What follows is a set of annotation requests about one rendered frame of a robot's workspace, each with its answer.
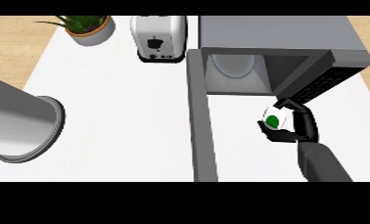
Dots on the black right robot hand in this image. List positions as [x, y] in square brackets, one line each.
[304, 124]

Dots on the white milk carton green dot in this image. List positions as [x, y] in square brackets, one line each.
[274, 118]

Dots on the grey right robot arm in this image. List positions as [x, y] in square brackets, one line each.
[320, 164]

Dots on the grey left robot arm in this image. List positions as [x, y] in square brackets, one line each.
[27, 126]

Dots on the grey microwave door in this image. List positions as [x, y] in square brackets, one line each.
[202, 117]

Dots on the grey microwave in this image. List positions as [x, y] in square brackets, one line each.
[289, 48]

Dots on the white glass turntable plate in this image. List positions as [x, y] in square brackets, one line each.
[234, 65]

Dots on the white toaster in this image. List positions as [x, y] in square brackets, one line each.
[159, 37]

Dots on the green plant in grey pot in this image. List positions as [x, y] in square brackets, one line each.
[86, 27]

